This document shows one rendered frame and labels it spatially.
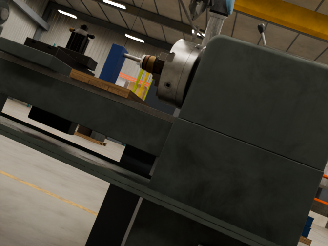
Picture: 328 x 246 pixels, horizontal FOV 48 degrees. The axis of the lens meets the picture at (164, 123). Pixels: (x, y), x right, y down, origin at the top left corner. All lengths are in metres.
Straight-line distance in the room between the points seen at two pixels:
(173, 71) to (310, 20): 11.40
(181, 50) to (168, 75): 0.13
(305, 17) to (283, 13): 0.69
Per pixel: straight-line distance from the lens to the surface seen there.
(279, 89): 1.51
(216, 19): 2.27
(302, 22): 12.81
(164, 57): 1.66
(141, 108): 1.59
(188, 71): 1.60
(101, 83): 1.67
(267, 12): 12.73
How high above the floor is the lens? 0.72
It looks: 4 degrees up
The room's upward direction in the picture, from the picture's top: 22 degrees clockwise
